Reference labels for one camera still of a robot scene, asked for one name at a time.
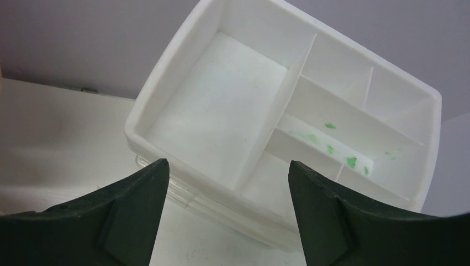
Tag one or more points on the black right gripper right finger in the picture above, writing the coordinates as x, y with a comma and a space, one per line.
339, 226

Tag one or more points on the white drawer organizer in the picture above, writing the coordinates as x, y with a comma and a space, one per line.
246, 87

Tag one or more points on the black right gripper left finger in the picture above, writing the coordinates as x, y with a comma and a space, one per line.
114, 225

